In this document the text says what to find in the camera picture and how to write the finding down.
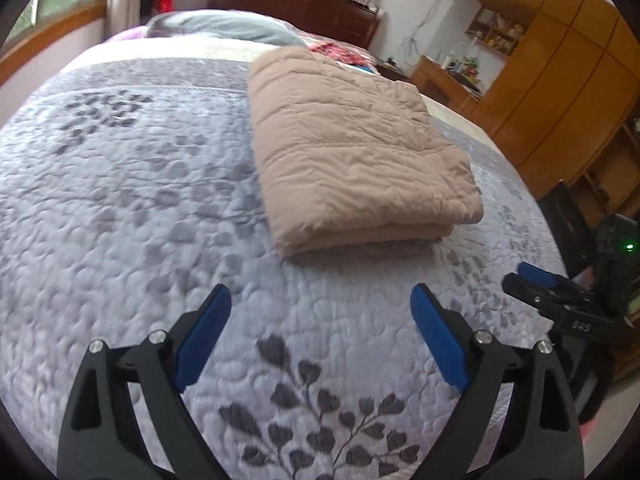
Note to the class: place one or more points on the red plaid cloth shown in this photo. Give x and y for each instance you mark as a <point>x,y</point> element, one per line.
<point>340,52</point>

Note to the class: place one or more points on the large wood-framed window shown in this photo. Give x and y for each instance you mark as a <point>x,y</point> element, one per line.
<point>55,2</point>

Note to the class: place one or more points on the black chair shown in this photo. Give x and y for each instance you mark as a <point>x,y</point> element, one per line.
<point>565,225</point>

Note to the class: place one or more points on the dark wooden headboard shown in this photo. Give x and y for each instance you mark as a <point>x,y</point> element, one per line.
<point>300,5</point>

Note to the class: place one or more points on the grey pillow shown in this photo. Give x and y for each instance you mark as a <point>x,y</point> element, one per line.
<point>225,25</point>

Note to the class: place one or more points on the wooden wardrobe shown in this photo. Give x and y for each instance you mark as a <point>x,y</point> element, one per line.
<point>550,85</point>

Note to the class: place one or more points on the wooden wall shelf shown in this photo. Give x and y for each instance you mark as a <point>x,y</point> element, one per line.
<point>497,32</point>

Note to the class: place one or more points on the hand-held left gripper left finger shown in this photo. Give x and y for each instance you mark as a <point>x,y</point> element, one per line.
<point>205,340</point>

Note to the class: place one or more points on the white bottle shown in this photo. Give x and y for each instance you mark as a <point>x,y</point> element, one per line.
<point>452,60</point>

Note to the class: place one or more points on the purple cloth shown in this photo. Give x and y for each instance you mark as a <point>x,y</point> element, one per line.
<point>130,35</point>

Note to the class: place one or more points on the wooden desk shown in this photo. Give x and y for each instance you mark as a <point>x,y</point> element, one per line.
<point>435,80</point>

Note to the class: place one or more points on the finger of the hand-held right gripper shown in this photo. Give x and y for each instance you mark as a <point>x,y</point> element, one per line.
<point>537,275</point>
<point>525,290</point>

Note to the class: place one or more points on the beige quilted coat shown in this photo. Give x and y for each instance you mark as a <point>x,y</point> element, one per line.
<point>350,150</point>

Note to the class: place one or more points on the grey leaf-print bedspread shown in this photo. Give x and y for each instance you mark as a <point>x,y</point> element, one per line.
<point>125,210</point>

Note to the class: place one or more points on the blue cloth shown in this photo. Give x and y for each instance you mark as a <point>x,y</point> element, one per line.
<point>364,67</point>

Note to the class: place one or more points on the dark wooden nightstand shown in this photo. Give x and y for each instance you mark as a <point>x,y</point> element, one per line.
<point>395,72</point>

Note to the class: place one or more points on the pink floral bed sheet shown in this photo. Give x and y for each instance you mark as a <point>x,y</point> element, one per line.
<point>305,37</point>

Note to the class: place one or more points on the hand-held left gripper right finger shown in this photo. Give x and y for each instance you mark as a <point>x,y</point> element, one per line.
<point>440,340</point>

